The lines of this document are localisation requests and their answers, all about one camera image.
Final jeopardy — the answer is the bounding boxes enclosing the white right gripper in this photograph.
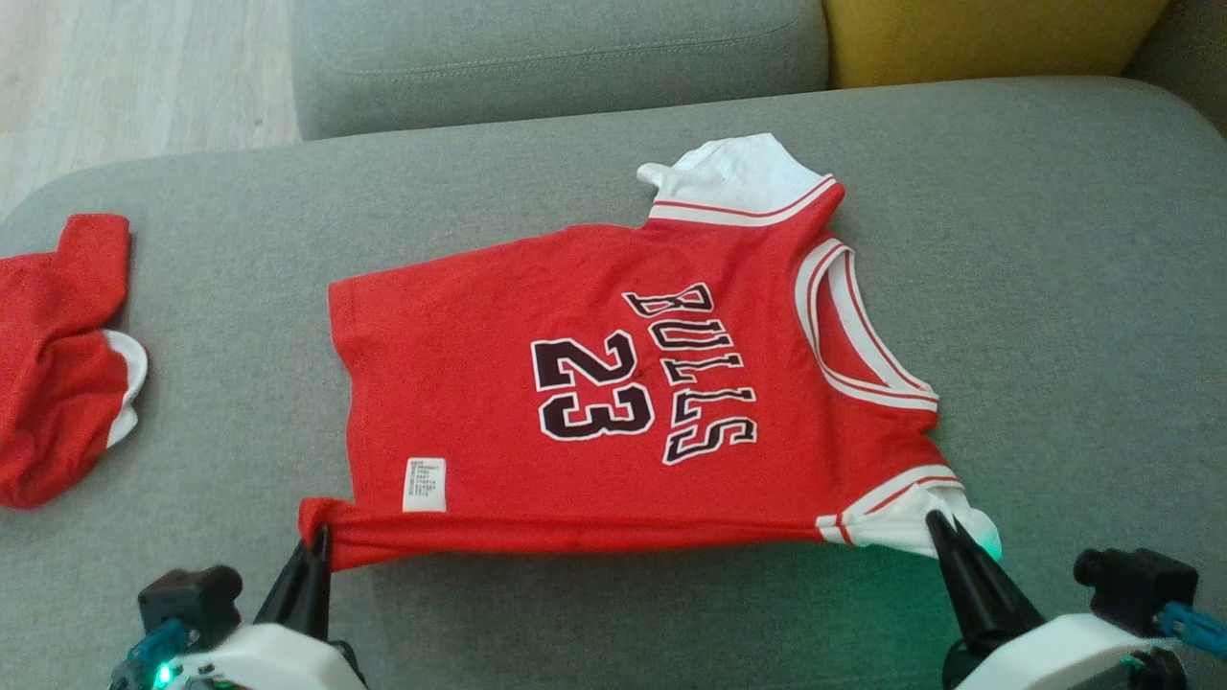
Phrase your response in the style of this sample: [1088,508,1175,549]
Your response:
[925,511,1192,690]

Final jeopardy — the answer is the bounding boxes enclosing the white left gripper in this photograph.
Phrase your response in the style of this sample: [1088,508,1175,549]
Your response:
[177,525,368,690]

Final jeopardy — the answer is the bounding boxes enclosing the red shorts with white stripe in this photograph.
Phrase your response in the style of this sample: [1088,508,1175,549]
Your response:
[0,213,150,510]

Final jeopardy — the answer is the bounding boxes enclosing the red Bulls 23 jersey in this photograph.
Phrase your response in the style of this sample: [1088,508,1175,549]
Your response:
[298,133,1003,573]

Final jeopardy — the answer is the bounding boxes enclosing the large grey sofa chaise cushion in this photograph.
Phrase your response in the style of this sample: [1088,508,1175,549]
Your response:
[0,77,1227,690]

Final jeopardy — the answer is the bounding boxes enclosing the yellow sofa backrest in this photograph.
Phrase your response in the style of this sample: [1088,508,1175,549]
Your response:
[822,0,1172,90]

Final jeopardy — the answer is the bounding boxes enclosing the grey sofa side cushion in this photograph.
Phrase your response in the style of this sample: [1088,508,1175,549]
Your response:
[1124,0,1227,137]

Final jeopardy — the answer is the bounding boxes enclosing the long grey sofa seat cushion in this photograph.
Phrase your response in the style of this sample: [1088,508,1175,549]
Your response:
[291,0,831,142]

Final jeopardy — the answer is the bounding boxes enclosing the blue left camera connector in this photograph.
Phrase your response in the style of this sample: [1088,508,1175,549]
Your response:
[108,620,189,690]

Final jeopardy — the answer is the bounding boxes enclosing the blue camera connector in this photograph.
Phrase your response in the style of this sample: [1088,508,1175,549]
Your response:
[108,620,189,690]
[1154,601,1227,659]

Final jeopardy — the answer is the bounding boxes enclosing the blue right camera connector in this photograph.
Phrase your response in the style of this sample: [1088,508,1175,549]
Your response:
[1154,601,1227,659]

